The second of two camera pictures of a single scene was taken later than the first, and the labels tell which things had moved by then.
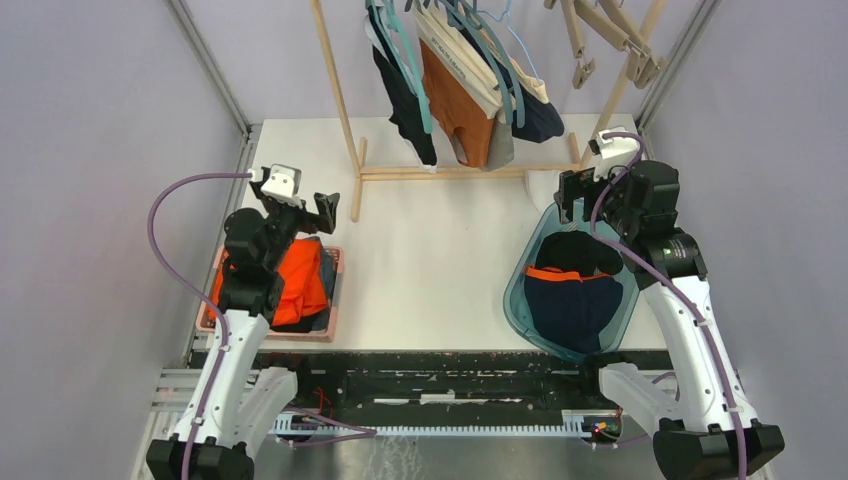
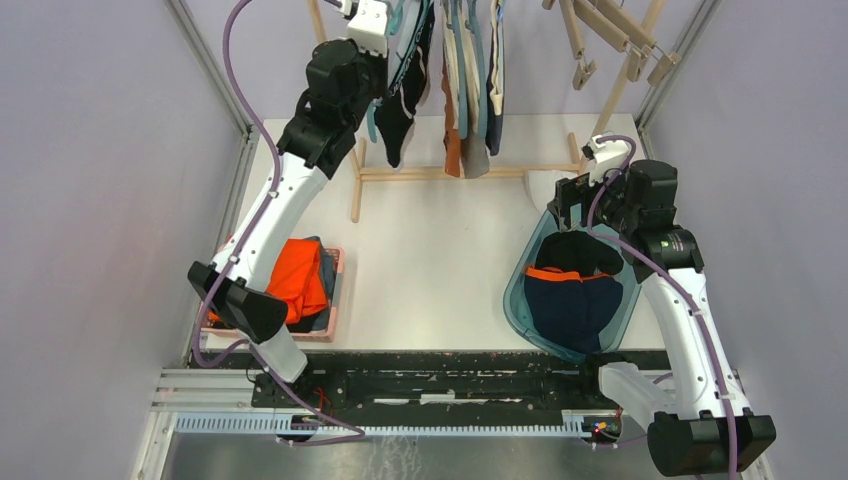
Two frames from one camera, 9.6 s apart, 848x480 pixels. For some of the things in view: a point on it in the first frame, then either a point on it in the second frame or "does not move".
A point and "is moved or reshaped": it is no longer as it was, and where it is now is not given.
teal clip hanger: x=390 y=18 is moved or reshaped
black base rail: x=435 y=383 does not move
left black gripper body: x=287 y=228 to x=374 y=75
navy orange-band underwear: x=572 y=310 does not move
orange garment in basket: x=303 y=288 does not move
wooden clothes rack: x=357 y=164 does not move
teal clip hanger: x=474 y=19 to x=462 y=110
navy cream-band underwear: x=541 y=121 to x=495 y=83
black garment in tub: x=578 y=251 does not move
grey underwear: x=501 y=146 to x=475 y=157
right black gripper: x=588 y=187 does not move
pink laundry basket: x=327 y=336 does not move
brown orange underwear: x=460 y=96 is moved or reshaped
